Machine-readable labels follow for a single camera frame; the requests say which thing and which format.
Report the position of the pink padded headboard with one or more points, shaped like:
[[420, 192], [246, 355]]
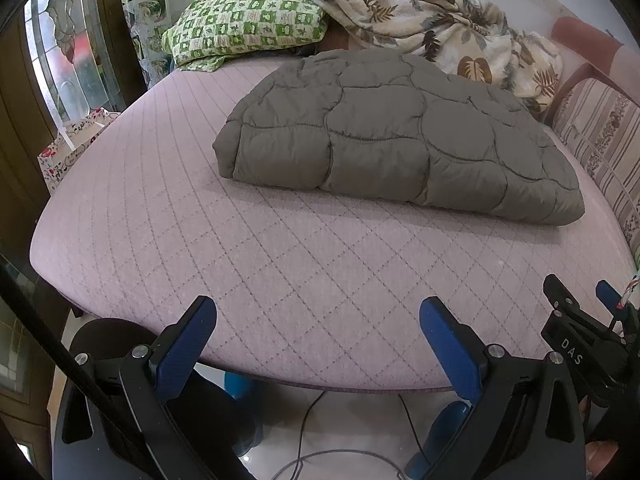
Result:
[[580, 35]]

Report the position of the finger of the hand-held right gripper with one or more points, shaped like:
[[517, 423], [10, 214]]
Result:
[[607, 292], [557, 292]]

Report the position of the striped floral bed panel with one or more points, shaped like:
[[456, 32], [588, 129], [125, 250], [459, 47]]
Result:
[[600, 125]]

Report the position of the wooden door with glass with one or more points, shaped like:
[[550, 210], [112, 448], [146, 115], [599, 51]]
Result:
[[15, 135]]

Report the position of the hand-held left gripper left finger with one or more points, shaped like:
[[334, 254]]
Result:
[[182, 355]]

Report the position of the leaf print blanket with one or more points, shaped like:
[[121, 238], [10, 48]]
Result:
[[400, 15]]

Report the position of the grey quilted blanket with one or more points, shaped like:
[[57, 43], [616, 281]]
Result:
[[400, 140]]

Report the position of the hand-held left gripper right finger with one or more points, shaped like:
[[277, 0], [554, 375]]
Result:
[[450, 350]]

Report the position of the blue plastic object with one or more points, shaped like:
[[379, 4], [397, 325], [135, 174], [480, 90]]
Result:
[[242, 385], [445, 425]]

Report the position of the floral paper bag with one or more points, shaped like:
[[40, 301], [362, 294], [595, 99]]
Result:
[[65, 150]]

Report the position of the pink quilted bed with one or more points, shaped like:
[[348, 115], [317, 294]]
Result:
[[200, 260]]

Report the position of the green checked pillow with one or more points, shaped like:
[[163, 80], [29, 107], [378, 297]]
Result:
[[240, 20]]

